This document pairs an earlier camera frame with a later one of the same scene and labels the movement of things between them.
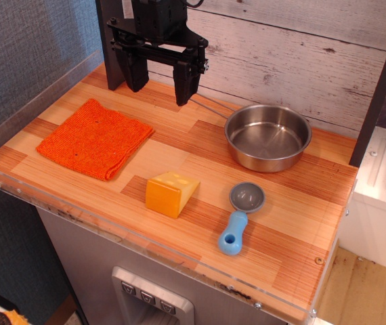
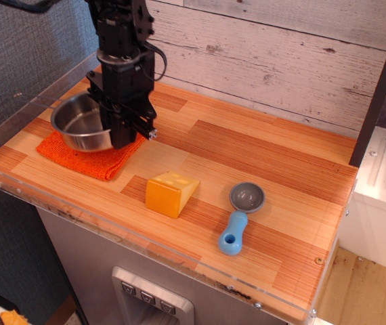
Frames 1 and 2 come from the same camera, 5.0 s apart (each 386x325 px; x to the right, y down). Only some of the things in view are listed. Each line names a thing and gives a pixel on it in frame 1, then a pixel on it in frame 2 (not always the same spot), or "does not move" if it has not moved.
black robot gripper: [158, 29] → [125, 84]
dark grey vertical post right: [383, 87] does not move
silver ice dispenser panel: [139, 301] does not move
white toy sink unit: [376, 223] does not move
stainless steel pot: [265, 138] → [78, 117]
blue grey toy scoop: [245, 198] does not move
